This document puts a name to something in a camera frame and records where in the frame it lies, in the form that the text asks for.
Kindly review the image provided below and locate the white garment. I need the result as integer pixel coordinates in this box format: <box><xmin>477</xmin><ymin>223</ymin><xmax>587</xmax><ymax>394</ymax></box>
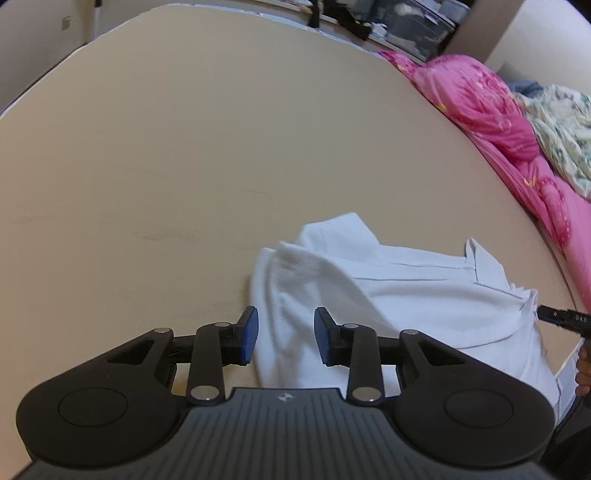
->
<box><xmin>249</xmin><ymin>212</ymin><xmax>561</xmax><ymax>423</ymax></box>

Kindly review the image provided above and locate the grey-blue cloth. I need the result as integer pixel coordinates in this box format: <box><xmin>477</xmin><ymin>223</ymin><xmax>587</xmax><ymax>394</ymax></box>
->
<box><xmin>507</xmin><ymin>80</ymin><xmax>546</xmax><ymax>99</ymax></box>

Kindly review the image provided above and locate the white green floral quilt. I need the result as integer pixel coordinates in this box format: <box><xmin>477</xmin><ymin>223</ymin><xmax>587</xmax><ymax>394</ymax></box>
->
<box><xmin>512</xmin><ymin>84</ymin><xmax>591</xmax><ymax>201</ymax></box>

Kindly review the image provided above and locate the pink floral quilt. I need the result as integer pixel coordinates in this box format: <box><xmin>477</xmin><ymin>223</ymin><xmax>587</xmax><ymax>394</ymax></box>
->
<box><xmin>379</xmin><ymin>50</ymin><xmax>591</xmax><ymax>311</ymax></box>

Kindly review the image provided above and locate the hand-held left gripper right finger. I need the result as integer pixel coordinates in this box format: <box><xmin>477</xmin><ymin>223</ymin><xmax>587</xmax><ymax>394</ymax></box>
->
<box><xmin>313</xmin><ymin>307</ymin><xmax>467</xmax><ymax>407</ymax></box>

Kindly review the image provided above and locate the person's right hand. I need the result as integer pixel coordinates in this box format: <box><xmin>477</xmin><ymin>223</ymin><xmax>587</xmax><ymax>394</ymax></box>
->
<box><xmin>574</xmin><ymin>343</ymin><xmax>591</xmax><ymax>398</ymax></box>

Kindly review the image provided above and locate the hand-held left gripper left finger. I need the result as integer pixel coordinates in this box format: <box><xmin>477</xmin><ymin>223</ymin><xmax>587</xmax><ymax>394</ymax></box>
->
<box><xmin>106</xmin><ymin>306</ymin><xmax>259</xmax><ymax>407</ymax></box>

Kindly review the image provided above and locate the clear plastic storage box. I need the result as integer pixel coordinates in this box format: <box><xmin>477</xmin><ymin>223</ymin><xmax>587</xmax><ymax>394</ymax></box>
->
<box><xmin>381</xmin><ymin>0</ymin><xmax>465</xmax><ymax>64</ymax></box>

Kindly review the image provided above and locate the pile of dark clothes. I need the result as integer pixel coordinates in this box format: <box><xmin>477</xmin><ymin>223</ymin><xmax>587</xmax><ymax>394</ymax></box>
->
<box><xmin>305</xmin><ymin>0</ymin><xmax>371</xmax><ymax>40</ymax></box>

